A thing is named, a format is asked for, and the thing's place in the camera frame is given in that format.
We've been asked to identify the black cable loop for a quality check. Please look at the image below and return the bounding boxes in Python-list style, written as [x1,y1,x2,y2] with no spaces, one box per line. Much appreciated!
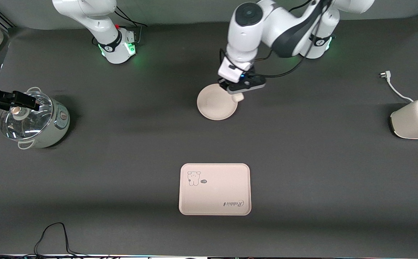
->
[32,222,87,258]

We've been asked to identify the cream toaster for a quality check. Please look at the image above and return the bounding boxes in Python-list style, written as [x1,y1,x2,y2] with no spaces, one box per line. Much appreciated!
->
[390,98,418,140]

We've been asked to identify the beige tray with bear print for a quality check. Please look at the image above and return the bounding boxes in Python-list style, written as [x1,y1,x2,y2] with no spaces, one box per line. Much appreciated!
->
[179,163,252,216]

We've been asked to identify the black right base cables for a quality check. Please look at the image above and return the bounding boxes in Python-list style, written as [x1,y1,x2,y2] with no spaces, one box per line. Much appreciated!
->
[113,5,148,45]

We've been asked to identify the aluminium frame rail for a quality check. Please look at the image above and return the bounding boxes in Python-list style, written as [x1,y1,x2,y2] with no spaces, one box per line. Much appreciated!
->
[0,4,15,30]

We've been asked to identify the round beige plate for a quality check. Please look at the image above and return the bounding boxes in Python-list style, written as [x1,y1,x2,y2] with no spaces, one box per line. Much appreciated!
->
[197,83,238,121]

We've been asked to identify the white toaster power cable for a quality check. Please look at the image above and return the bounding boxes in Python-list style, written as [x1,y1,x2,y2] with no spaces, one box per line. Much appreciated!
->
[379,71,414,103]

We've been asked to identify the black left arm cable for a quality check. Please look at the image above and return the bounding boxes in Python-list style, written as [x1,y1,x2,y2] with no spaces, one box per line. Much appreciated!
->
[219,0,333,78]

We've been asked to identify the glass pot lid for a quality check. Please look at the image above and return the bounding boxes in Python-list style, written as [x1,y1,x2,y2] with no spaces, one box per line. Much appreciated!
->
[0,91,53,141]

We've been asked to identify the pale green electric pot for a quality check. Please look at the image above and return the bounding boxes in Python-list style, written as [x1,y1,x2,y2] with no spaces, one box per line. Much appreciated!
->
[0,86,71,150]

